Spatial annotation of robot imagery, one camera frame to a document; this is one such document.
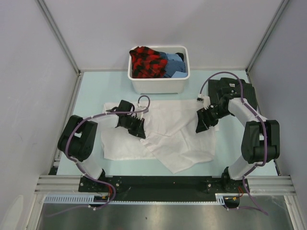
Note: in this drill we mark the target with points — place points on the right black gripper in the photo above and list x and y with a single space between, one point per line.
203 115

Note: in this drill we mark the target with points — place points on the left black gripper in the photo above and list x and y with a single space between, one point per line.
138 131

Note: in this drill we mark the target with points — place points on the white long sleeve shirt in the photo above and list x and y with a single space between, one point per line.
171 138

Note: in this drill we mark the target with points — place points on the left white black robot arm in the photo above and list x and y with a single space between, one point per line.
78 137

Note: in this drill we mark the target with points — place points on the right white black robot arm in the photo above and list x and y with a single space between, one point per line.
260 141

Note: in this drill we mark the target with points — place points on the folded black striped shirt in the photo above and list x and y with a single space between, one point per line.
217 88

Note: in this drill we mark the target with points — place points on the white plastic bin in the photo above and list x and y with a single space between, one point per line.
162 85

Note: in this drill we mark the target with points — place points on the blue patterned shirt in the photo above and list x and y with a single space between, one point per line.
175 67

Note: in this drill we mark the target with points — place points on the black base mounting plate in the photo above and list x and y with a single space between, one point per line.
172 188

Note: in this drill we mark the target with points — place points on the red black plaid shirt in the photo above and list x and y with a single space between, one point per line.
147 63

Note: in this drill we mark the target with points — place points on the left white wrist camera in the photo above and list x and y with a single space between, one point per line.
139 111

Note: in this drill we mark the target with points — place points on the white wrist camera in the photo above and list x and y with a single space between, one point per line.
204 100
139 111

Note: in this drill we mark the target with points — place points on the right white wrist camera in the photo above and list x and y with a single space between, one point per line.
204 100

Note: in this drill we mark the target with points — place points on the white slotted cable duct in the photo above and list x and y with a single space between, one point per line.
98 200

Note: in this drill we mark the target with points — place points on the aluminium front rail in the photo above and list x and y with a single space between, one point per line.
259 185

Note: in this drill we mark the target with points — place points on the right aluminium corner post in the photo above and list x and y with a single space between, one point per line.
274 21

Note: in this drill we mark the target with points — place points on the aluminium corner post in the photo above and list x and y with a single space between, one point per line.
57 33
274 21

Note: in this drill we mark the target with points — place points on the left aluminium corner post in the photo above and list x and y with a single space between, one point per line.
57 33

